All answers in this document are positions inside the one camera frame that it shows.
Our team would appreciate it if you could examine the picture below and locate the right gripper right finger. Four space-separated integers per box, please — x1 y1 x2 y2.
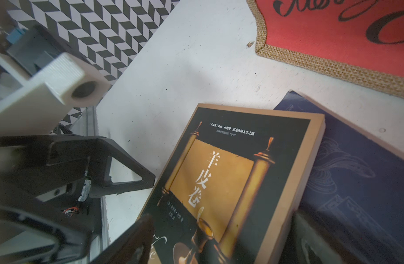
281 210 363 264

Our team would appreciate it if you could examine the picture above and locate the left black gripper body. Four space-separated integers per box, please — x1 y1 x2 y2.
0 135 93 211

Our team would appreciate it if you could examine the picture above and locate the blue book yellow label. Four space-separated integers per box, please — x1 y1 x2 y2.
277 91 404 264

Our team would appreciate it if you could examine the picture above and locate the red burlap canvas bag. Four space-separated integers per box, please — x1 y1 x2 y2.
248 1 404 99

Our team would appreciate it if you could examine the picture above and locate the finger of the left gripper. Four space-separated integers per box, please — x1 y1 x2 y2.
48 135 156 198

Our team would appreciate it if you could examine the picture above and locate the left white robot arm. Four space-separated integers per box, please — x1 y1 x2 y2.
0 135 155 264

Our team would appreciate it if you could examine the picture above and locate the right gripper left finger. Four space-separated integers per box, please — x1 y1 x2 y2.
92 214 154 264

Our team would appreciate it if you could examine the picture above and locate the brown black scroll book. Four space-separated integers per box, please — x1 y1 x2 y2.
142 104 326 264

